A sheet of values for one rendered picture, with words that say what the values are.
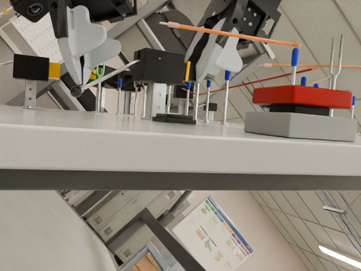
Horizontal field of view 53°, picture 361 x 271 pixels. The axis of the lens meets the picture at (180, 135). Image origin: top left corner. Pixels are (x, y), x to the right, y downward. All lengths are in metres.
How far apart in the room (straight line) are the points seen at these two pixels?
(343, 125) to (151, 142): 0.15
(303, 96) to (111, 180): 0.16
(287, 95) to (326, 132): 0.04
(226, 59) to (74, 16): 0.20
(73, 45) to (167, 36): 1.13
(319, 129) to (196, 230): 8.32
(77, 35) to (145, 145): 0.31
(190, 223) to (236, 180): 8.13
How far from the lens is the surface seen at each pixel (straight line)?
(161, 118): 0.42
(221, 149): 0.18
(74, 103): 1.42
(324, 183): 0.41
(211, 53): 0.49
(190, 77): 0.49
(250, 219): 9.04
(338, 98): 0.27
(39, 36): 8.19
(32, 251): 0.63
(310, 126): 0.25
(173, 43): 1.57
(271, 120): 0.25
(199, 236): 8.60
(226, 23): 0.50
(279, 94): 0.25
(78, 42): 0.45
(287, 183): 0.38
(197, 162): 0.17
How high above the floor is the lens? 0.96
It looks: 13 degrees up
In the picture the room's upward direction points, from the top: 50 degrees clockwise
